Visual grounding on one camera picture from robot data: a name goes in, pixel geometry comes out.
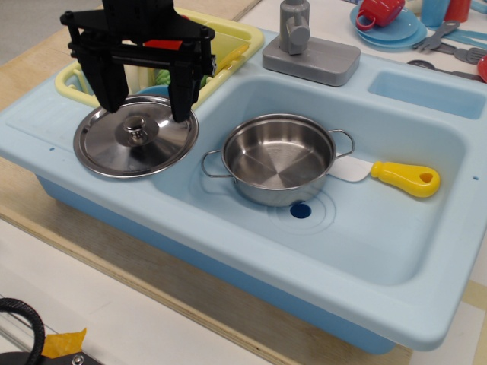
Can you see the red plastic cup in rack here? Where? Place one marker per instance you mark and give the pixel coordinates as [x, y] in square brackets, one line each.
[163, 43]

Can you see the yellow handled toy knife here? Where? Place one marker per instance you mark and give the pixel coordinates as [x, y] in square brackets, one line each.
[415, 180]

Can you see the grey toy fork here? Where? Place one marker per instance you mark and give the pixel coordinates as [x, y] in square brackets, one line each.
[434, 41]

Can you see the yellow dish drying rack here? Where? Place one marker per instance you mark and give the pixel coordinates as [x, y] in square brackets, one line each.
[229, 35]

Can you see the dark grey toy ladle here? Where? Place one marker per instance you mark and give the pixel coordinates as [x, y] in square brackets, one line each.
[430, 66]

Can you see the blue plastic plate stack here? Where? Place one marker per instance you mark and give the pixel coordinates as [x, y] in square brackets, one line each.
[404, 32]

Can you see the green toy vegetable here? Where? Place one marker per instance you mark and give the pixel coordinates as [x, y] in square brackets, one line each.
[162, 77]

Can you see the grey toy spatula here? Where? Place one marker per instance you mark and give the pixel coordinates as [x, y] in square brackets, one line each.
[471, 56]

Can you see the stainless steel pot lid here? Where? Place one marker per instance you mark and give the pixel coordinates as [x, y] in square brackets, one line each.
[140, 139]

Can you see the yellow tape piece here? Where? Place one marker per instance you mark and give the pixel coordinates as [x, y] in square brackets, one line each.
[59, 345]

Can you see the yellow toy utensil in rack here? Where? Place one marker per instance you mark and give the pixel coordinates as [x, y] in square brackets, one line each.
[230, 57]

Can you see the blue toy utensil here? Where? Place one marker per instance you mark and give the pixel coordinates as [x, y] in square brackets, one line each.
[468, 37]

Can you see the blue plastic cup in rack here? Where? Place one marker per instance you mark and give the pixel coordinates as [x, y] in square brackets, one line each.
[158, 90]

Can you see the grey toy faucet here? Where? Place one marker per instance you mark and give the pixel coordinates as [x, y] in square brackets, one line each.
[296, 53]

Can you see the red plastic cup at back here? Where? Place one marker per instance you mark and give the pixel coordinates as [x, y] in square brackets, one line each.
[458, 10]

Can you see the red mug on plates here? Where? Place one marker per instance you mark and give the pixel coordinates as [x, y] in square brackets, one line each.
[379, 13]

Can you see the light blue toy sink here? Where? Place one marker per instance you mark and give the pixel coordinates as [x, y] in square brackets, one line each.
[369, 264]

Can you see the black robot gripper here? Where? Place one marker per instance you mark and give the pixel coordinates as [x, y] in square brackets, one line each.
[104, 40]

